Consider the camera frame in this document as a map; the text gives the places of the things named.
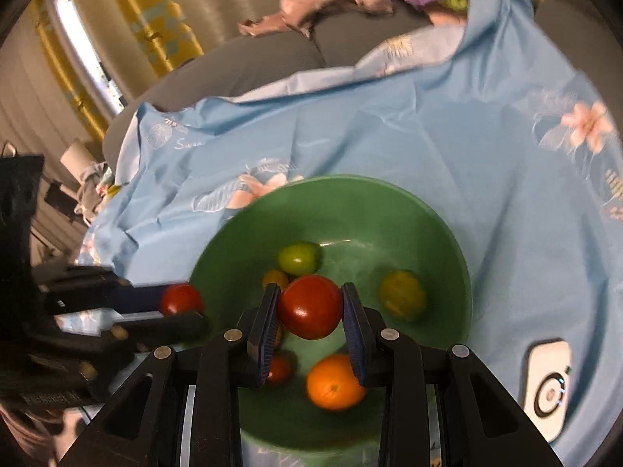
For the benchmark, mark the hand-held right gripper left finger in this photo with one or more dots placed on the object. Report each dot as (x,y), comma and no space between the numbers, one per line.
(266,335)

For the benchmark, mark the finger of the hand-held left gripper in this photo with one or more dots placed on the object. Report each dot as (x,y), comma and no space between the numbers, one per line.
(165,326)
(136,297)

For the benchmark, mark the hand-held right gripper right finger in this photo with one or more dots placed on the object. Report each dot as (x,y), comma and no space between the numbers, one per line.
(355,335)

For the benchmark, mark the red cherry tomato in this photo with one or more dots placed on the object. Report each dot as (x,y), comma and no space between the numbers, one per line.
(278,368)
(181,299)
(310,306)

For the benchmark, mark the orange tomato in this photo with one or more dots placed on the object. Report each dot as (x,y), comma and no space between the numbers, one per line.
(336,382)

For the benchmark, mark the brownish cherry tomato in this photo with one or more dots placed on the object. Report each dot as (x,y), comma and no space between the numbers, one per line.
(275,279)

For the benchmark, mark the yellow-green tomato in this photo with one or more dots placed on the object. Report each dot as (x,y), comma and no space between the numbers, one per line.
(402,294)

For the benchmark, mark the green oval tomato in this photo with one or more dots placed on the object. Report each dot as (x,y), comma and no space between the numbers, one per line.
(298,257)

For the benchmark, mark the green bowl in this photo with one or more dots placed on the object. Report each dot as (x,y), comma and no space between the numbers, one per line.
(365,224)

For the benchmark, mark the person's left forearm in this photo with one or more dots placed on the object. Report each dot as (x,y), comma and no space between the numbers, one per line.
(24,438)

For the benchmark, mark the pile of colourful clothes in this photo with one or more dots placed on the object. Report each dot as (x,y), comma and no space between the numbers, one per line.
(95,187)

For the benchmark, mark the black bag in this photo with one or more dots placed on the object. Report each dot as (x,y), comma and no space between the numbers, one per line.
(17,204)

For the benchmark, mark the white round-button device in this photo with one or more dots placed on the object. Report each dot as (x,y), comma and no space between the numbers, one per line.
(550,389)

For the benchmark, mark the blue floral cloth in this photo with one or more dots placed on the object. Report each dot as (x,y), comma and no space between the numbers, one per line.
(389,121)

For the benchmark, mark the window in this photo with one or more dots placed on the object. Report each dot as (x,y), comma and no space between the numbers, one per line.
(85,53)

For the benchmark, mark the grey sofa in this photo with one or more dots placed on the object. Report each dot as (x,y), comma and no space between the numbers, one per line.
(253,58)

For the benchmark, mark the yellow striped curtain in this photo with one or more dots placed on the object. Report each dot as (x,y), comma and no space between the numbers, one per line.
(160,9)

